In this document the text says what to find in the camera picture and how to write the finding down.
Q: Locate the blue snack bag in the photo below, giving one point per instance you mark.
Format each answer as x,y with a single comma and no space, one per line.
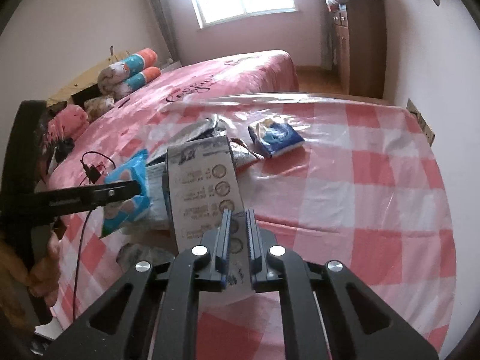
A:
128,198

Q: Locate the lower rolled bolster pillow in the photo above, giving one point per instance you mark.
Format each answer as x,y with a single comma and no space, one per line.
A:
135,82

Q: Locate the white Magicday pouch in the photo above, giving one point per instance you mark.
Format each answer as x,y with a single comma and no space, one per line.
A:
130,254

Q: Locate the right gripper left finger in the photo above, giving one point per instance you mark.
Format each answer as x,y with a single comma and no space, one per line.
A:
151,312

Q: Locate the rolled bolster pillow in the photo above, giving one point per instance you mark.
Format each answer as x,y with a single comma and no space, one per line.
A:
135,82
127,67

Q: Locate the person's left hand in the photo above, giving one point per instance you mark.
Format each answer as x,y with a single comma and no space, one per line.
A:
44,276

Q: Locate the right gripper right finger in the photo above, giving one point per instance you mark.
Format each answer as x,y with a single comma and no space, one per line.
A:
327,312

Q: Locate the grey barcode foil bag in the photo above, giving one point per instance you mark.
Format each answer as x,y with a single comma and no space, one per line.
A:
213,126

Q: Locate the pink pillow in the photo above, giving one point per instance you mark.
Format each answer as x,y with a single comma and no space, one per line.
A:
71,122

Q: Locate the red checkered plastic tablecloth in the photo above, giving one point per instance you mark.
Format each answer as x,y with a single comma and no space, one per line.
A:
364,189

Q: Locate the brown wooden cabinet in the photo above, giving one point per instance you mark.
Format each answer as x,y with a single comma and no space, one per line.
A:
359,46

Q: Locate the black charger with cable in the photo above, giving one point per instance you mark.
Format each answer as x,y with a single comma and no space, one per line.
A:
93,175

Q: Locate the blue small tissue pack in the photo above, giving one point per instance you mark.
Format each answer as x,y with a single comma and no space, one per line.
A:
273,136

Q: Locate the silver black long package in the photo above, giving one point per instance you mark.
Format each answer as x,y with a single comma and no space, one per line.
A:
201,184

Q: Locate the wooden headboard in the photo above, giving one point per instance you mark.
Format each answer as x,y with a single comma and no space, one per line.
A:
85,80

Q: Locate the upper rolled bolster pillow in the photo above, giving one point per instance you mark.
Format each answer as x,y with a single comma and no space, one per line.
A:
127,67

